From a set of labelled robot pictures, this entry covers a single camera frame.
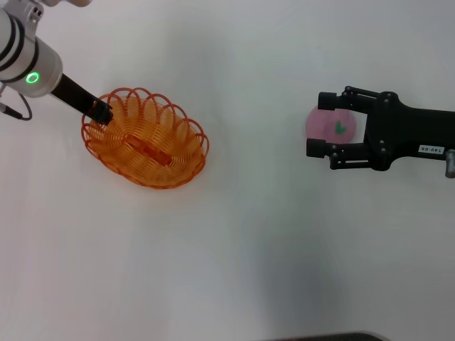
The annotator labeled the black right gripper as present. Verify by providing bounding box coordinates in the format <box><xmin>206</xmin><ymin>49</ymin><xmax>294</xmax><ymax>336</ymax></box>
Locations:
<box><xmin>306</xmin><ymin>85</ymin><xmax>455</xmax><ymax>173</ymax></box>

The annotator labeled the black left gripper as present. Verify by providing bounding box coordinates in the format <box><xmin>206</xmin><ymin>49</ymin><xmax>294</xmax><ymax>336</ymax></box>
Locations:
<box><xmin>49</xmin><ymin>72</ymin><xmax>115</xmax><ymax>126</ymax></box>

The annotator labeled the pink toy peach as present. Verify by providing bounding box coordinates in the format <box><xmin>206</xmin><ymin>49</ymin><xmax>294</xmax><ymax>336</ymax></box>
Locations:
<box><xmin>305</xmin><ymin>105</ymin><xmax>358</xmax><ymax>145</ymax></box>

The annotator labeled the orange plastic wire basket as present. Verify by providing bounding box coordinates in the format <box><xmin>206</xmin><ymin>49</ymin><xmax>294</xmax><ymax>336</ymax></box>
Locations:
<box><xmin>80</xmin><ymin>85</ymin><xmax>210</xmax><ymax>190</ymax></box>

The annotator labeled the black robot torso edge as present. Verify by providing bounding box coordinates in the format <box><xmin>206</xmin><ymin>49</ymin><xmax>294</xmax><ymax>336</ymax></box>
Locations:
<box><xmin>275</xmin><ymin>332</ymin><xmax>387</xmax><ymax>341</ymax></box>

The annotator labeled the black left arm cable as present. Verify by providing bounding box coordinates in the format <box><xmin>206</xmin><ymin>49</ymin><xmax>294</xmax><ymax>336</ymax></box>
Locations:
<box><xmin>0</xmin><ymin>83</ymin><xmax>33</xmax><ymax>121</ymax></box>

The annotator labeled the silver metal cable connector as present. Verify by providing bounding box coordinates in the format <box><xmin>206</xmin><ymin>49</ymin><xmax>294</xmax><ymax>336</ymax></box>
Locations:
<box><xmin>444</xmin><ymin>148</ymin><xmax>455</xmax><ymax>178</ymax></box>

